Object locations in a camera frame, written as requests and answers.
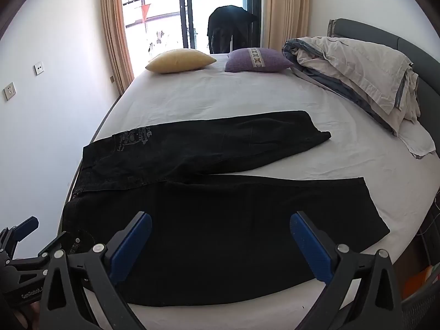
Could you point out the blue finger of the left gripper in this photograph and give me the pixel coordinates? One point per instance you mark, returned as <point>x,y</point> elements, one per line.
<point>25,225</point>

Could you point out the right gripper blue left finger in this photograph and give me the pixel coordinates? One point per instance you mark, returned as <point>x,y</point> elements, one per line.
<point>107,265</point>

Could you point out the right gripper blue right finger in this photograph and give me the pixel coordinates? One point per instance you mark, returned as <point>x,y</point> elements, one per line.
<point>360,290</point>

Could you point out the black pants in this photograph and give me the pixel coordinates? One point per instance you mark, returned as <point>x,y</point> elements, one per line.
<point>219,234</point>

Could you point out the white sheeted bed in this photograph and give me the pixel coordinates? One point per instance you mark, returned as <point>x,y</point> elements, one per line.
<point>401,186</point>

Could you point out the black mesh basket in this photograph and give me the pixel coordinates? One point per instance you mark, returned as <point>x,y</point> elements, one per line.
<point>421,310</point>

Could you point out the beige grey folded duvet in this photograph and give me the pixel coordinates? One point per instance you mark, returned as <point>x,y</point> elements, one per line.
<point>378,79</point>

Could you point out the yellow pillow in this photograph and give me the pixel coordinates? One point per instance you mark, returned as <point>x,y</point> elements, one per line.
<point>179,60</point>

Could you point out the purple patterned pillow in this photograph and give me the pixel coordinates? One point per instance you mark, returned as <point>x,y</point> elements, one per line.
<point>256,60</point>

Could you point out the black framed balcony door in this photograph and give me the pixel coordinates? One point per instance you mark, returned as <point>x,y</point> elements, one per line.
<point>173,24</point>

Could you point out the orange triangular flag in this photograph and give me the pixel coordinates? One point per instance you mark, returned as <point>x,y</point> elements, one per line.
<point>145,10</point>

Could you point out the left beige curtain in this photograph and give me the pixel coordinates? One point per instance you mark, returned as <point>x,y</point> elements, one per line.
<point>116,42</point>

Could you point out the beige curtain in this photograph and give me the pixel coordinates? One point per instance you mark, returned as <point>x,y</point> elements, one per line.
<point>116,42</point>
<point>284,20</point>

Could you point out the right beige curtain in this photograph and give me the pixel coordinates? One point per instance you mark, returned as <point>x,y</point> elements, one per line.
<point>284,20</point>

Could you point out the near white wall socket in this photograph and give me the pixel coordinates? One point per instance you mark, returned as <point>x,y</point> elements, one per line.
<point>9,91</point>

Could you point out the white wall socket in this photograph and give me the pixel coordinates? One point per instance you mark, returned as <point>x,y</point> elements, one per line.
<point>9,91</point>
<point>38,68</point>

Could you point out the far white wall socket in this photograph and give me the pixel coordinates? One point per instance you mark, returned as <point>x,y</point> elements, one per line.
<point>38,68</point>

